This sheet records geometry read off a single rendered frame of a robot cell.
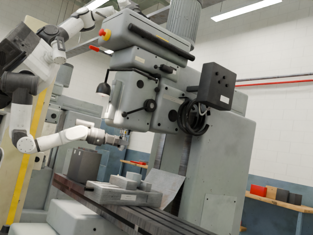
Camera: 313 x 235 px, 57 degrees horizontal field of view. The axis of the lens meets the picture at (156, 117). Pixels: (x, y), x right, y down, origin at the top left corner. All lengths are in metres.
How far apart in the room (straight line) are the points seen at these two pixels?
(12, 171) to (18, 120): 1.76
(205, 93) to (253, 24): 5.68
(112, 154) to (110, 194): 7.56
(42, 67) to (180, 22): 0.83
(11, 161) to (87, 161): 1.48
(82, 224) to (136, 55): 0.84
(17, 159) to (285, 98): 4.66
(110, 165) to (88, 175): 7.08
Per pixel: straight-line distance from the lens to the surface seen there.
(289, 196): 5.06
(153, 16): 5.42
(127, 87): 1.50
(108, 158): 8.82
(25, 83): 1.45
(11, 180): 3.20
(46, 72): 1.58
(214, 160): 1.74
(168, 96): 1.61
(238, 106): 2.09
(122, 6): 1.90
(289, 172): 5.64
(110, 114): 1.52
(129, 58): 1.50
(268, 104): 6.10
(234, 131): 1.87
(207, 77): 1.50
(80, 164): 1.78
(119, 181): 1.39
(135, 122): 1.50
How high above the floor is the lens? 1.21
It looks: 7 degrees up
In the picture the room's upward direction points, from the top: 12 degrees clockwise
